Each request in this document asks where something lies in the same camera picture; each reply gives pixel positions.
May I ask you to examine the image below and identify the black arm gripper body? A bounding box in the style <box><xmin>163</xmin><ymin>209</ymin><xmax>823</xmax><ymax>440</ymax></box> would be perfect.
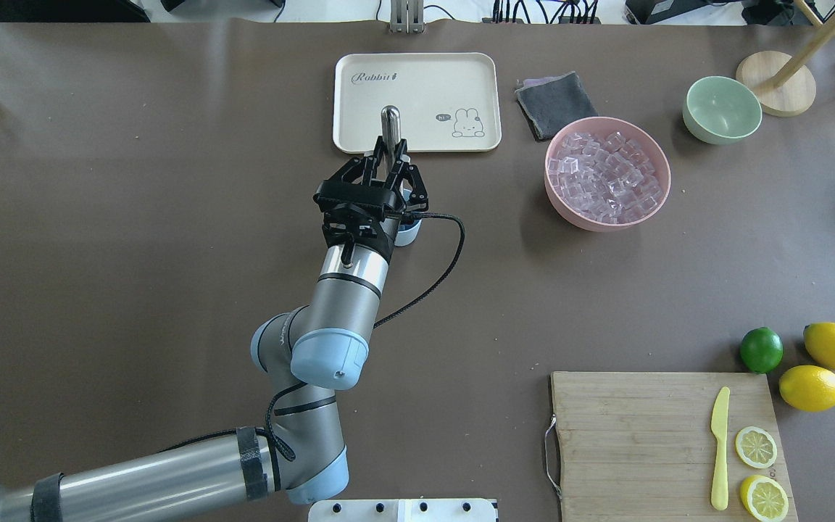
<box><xmin>313</xmin><ymin>179</ymin><xmax>407</xmax><ymax>265</ymax></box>

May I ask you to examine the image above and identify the clear ice cubes pile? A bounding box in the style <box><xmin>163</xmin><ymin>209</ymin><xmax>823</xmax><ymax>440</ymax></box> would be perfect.
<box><xmin>544</xmin><ymin>130</ymin><xmax>667</xmax><ymax>225</ymax></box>

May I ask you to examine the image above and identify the pink bowl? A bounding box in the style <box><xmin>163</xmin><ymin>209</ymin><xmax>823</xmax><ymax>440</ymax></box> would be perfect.
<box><xmin>544</xmin><ymin>117</ymin><xmax>670</xmax><ymax>231</ymax></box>

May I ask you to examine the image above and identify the cream rabbit tray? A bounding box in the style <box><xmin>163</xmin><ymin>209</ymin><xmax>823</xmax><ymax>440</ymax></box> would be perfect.
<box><xmin>333</xmin><ymin>52</ymin><xmax>502</xmax><ymax>153</ymax></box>

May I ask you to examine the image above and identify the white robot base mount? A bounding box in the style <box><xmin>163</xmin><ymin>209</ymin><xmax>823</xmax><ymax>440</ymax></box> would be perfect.
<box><xmin>307</xmin><ymin>497</ymin><xmax>499</xmax><ymax>521</ymax></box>

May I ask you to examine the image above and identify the wooden stand with round base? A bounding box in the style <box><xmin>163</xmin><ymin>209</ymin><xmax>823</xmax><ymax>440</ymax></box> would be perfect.
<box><xmin>735</xmin><ymin>1</ymin><xmax>835</xmax><ymax>117</ymax></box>

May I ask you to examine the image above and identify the grey folded cloth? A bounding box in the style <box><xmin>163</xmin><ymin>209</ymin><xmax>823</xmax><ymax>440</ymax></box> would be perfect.
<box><xmin>515</xmin><ymin>70</ymin><xmax>599</xmax><ymax>142</ymax></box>

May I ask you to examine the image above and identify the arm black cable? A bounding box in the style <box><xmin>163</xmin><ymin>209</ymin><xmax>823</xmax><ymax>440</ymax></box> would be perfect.
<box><xmin>160</xmin><ymin>212</ymin><xmax>466</xmax><ymax>463</ymax></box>

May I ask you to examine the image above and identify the lemon half near board corner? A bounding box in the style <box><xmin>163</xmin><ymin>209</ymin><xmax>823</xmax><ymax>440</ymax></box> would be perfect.
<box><xmin>739</xmin><ymin>475</ymin><xmax>791</xmax><ymax>521</ymax></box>

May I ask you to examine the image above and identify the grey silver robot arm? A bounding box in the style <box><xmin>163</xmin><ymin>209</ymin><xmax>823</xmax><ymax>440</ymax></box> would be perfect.
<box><xmin>0</xmin><ymin>138</ymin><xmax>428</xmax><ymax>521</ymax></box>

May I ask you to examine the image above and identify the yellow plastic knife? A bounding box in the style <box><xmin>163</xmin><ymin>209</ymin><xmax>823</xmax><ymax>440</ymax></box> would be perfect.
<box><xmin>710</xmin><ymin>386</ymin><xmax>731</xmax><ymax>511</ymax></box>

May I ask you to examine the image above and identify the pink cloth under grey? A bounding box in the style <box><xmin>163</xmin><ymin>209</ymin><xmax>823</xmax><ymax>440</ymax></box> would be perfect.
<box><xmin>519</xmin><ymin>76</ymin><xmax>557</xmax><ymax>87</ymax></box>

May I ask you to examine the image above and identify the light blue plastic cup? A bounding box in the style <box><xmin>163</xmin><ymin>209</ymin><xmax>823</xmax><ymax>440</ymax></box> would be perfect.
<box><xmin>394</xmin><ymin>220</ymin><xmax>422</xmax><ymax>247</ymax></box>

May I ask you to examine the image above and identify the green lime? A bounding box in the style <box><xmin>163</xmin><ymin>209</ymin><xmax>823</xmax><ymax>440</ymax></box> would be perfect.
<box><xmin>739</xmin><ymin>326</ymin><xmax>784</xmax><ymax>374</ymax></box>

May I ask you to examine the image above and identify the green bowl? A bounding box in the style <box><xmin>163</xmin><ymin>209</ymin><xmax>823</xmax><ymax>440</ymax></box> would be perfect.
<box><xmin>681</xmin><ymin>76</ymin><xmax>763</xmax><ymax>145</ymax></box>

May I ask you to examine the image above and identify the steel muddler black tip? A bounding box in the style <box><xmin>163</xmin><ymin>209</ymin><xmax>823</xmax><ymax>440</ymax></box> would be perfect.
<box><xmin>381</xmin><ymin>105</ymin><xmax>401</xmax><ymax>178</ymax></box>

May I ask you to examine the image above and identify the lemon half slice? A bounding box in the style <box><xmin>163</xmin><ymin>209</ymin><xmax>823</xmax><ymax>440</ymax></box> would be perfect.
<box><xmin>734</xmin><ymin>426</ymin><xmax>778</xmax><ymax>469</ymax></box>

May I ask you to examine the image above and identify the bamboo cutting board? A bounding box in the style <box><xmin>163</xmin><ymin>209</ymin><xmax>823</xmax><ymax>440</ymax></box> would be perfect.
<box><xmin>550</xmin><ymin>371</ymin><xmax>781</xmax><ymax>521</ymax></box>

